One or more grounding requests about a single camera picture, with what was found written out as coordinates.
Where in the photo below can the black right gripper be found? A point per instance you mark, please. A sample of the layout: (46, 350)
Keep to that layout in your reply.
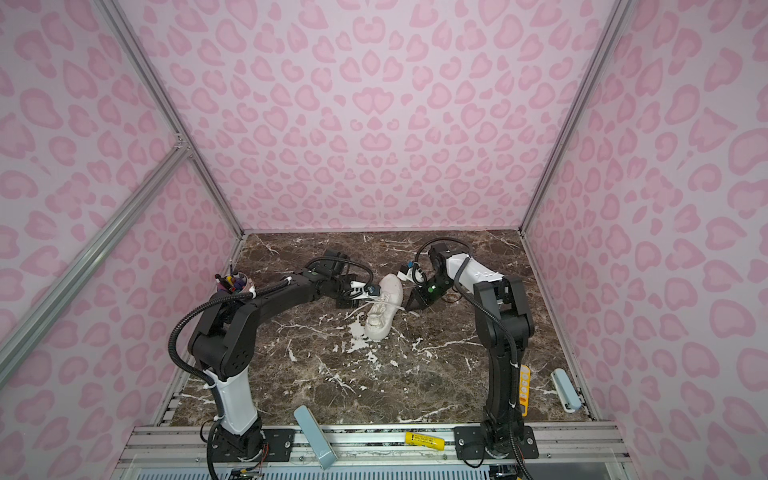
(422, 296)

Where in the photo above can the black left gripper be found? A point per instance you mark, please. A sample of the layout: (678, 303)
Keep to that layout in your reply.
(349, 302)

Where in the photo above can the white shoelace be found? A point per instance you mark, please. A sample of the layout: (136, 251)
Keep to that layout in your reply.
(384, 308)

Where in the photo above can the white knit sneaker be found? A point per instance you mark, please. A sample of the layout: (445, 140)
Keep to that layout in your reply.
(388, 282)

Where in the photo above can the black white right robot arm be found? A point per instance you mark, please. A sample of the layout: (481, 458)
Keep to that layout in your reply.
(504, 325)

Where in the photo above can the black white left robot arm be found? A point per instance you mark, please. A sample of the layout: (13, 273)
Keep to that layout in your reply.
(216, 341)

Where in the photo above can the pink pen cup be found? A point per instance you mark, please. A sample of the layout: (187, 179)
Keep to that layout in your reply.
(234, 283)

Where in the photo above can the coloured pens in cup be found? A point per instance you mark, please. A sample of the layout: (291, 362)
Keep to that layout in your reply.
(230, 269)

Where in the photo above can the yellow calculator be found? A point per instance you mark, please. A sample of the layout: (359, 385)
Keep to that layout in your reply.
(524, 389)

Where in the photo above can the yellow marker tube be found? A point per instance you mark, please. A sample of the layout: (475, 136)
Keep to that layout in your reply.
(424, 440)

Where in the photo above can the light blue eraser block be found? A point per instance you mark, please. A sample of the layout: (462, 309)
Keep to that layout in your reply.
(315, 437)

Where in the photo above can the light blue stapler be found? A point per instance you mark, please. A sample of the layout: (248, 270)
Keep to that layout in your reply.
(567, 394)

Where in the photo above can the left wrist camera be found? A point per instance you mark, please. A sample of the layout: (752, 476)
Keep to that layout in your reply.
(362, 291)

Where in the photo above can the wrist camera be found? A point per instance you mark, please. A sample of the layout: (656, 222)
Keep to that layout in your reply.
(412, 272)
(362, 291)

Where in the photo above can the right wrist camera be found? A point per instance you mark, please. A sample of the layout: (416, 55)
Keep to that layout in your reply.
(412, 272)

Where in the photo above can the diagonal aluminium frame bar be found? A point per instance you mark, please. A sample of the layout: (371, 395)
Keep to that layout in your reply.
(38, 321)

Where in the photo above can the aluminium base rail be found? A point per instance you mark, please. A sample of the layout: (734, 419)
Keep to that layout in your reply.
(567, 450)

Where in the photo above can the aluminium corner frame post right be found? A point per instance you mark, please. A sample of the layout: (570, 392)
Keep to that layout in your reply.
(620, 16)

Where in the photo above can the aluminium corner frame post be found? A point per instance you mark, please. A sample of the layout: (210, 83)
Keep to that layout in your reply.
(129, 42)
(620, 16)

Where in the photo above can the aluminium corner frame post left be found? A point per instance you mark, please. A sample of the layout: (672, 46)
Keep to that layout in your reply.
(129, 42)

